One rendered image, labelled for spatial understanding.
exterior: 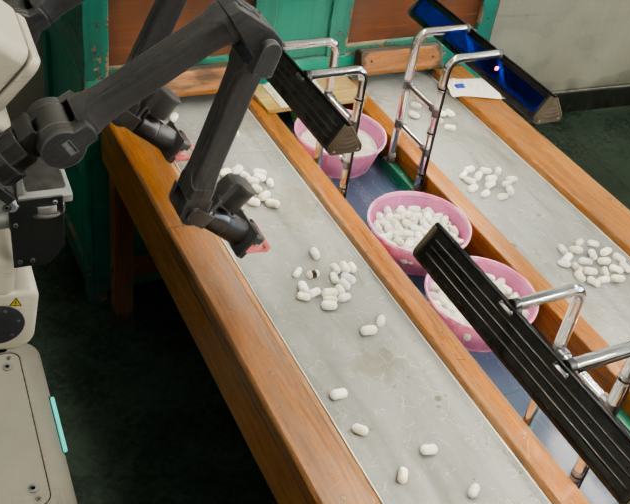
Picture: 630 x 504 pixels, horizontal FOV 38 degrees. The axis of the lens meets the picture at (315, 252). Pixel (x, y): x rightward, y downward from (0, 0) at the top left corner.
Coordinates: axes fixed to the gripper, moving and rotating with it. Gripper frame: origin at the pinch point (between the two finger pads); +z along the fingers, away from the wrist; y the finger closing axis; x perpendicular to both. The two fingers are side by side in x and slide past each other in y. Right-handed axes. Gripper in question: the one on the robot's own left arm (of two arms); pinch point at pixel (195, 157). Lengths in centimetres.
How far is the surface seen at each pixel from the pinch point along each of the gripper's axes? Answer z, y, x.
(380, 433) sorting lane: 14, -84, 4
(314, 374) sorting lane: 10, -65, 8
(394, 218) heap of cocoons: 43, -22, -21
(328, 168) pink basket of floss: 42.0, 6.7, -16.0
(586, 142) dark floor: 233, 88, -85
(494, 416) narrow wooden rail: 30, -89, -12
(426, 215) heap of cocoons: 49, -24, -27
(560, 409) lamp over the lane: 0, -111, -27
